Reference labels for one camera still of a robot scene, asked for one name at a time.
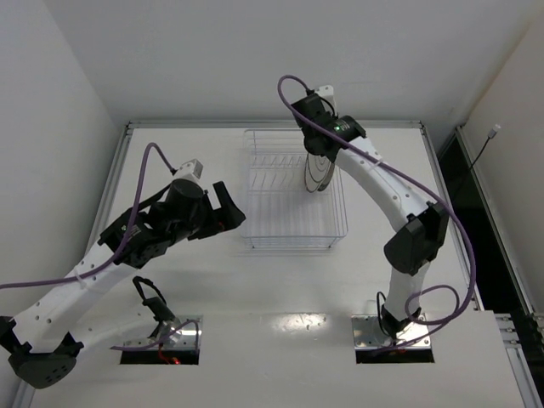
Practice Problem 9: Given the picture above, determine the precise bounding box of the black rimmed clover plate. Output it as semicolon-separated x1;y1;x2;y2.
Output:
304;153;332;193

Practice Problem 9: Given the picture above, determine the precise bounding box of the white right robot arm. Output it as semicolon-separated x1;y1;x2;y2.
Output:
292;93;449;338

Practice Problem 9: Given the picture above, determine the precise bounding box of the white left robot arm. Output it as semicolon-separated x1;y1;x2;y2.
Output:
1;178;246;389

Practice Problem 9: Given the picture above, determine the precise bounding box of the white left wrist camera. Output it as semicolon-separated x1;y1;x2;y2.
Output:
174;159;204;184

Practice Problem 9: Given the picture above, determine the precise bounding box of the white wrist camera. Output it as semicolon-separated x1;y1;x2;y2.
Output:
174;159;204;184
314;85;337;111

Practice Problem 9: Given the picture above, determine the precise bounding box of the clear wire dish rack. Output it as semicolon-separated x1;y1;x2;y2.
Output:
241;128;348;251

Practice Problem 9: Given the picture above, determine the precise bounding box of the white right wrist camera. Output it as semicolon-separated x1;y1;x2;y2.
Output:
314;85;337;111

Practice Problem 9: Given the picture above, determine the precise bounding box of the black wall cable with plug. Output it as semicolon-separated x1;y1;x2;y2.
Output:
469;123;502;169

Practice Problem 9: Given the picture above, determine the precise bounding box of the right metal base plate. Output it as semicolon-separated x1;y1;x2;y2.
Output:
351;314;432;350

